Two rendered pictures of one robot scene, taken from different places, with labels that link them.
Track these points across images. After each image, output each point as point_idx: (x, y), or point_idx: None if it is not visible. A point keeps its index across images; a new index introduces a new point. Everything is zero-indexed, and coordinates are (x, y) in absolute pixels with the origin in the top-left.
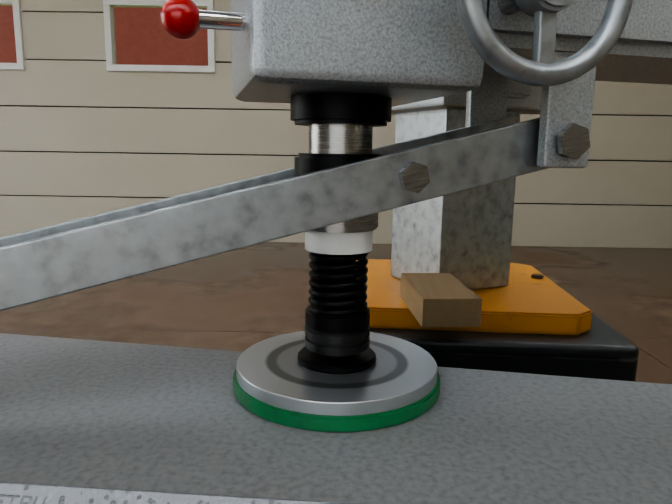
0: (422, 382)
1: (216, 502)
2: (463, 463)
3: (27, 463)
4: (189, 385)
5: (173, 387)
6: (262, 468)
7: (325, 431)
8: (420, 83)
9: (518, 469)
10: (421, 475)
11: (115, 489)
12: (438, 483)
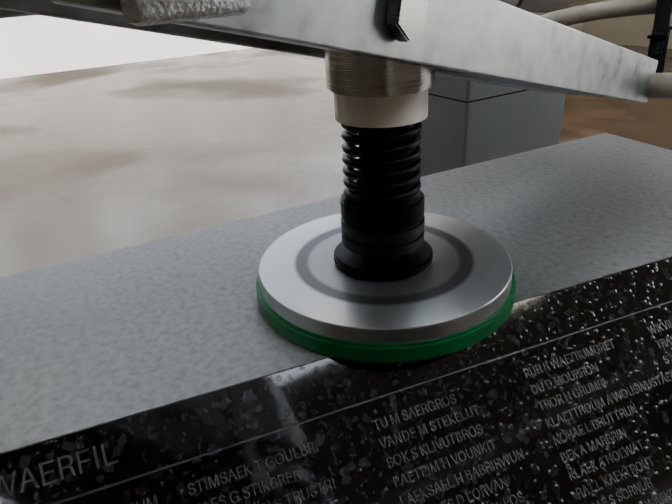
0: (265, 259)
1: None
2: (208, 252)
3: (459, 175)
4: (501, 233)
5: (507, 228)
6: (337, 210)
7: None
8: None
9: (165, 261)
10: (235, 236)
11: None
12: (221, 236)
